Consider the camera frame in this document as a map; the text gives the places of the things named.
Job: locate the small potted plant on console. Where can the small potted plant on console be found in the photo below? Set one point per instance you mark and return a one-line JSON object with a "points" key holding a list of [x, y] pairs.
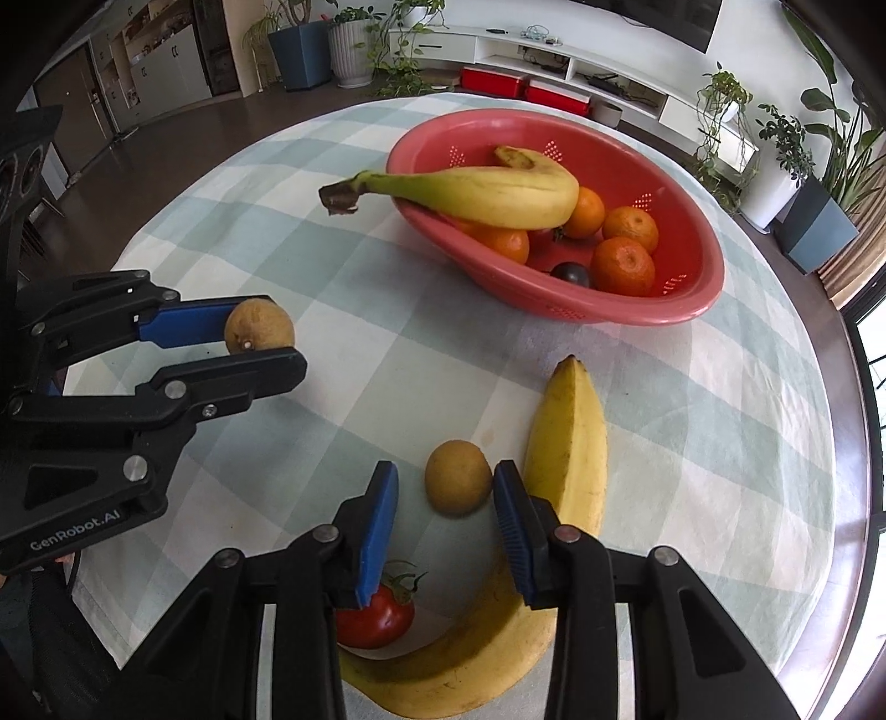
{"points": [[395, 52]]}

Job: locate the small orange in bowl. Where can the small orange in bowl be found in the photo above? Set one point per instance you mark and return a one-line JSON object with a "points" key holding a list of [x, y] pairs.
{"points": [[587, 217]]}

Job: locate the small grey pot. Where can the small grey pot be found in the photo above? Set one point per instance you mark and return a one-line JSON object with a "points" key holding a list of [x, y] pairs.
{"points": [[606, 113]]}

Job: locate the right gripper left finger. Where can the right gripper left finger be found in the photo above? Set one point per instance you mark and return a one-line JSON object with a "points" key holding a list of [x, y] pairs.
{"points": [[201, 658]]}

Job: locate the red tomato with stem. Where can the red tomato with stem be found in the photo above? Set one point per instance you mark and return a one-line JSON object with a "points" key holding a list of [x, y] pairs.
{"points": [[389, 614]]}

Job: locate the green checkered tablecloth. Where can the green checkered tablecloth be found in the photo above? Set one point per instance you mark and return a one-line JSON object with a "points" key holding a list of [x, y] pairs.
{"points": [[719, 436]]}

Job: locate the small red tomato in bowl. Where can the small red tomato in bowl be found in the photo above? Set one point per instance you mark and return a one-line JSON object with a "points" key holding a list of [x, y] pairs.
{"points": [[541, 241]]}

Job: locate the white planter bushy plant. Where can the white planter bushy plant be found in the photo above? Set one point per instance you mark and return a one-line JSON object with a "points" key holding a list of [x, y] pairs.
{"points": [[781, 166]]}

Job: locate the large yellow banana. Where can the large yellow banana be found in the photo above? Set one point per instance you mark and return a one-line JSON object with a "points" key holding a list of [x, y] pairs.
{"points": [[525, 190]]}

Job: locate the beige curtain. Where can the beige curtain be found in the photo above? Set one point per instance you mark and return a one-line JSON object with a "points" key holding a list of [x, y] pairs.
{"points": [[848, 272]]}

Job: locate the red storage box left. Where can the red storage box left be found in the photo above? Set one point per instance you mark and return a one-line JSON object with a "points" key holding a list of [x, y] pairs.
{"points": [[493, 82]]}

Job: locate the wooden display cabinet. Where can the wooden display cabinet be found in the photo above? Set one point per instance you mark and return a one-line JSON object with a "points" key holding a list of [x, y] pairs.
{"points": [[133, 62]]}

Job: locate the red plastic colander bowl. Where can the red plastic colander bowl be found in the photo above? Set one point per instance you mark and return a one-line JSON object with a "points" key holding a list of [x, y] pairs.
{"points": [[689, 266]]}

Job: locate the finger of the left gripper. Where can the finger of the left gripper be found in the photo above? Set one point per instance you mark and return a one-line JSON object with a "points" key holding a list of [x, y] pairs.
{"points": [[187, 323], [219, 386]]}

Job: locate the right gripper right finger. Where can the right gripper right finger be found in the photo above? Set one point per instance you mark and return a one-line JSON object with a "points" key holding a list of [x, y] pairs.
{"points": [[690, 659]]}

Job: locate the white tv console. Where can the white tv console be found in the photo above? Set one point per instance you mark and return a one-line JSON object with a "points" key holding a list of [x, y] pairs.
{"points": [[648, 104]]}

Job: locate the small orange mandarin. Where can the small orange mandarin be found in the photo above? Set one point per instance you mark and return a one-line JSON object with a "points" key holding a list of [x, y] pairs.
{"points": [[632, 223]]}

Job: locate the orange mandarin under banana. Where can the orange mandarin under banana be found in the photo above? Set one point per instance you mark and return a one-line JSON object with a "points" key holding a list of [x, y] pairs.
{"points": [[513, 244]]}

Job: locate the trailing vine plant on console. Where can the trailing vine plant on console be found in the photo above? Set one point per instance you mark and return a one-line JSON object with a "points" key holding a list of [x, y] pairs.
{"points": [[721, 112]]}

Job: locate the white ribbed planter plant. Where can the white ribbed planter plant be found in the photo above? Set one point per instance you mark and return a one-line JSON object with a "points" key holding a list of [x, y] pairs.
{"points": [[351, 31]]}

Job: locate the blue planter left tree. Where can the blue planter left tree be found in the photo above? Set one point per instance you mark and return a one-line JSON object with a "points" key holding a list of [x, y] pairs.
{"points": [[287, 46]]}

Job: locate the large orange mandarin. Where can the large orange mandarin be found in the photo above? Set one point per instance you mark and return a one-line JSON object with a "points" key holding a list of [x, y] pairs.
{"points": [[622, 266]]}

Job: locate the blue planter tall plant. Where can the blue planter tall plant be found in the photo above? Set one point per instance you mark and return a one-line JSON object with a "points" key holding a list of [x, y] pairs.
{"points": [[819, 223]]}

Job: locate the dark plum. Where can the dark plum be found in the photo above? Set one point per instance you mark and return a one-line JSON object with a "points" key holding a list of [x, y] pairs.
{"points": [[573, 273]]}

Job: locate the black wall television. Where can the black wall television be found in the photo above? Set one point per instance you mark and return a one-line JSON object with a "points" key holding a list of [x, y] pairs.
{"points": [[692, 22]]}

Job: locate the brown longan fruit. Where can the brown longan fruit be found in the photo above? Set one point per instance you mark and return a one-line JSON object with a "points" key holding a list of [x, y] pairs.
{"points": [[457, 478], [256, 325]]}

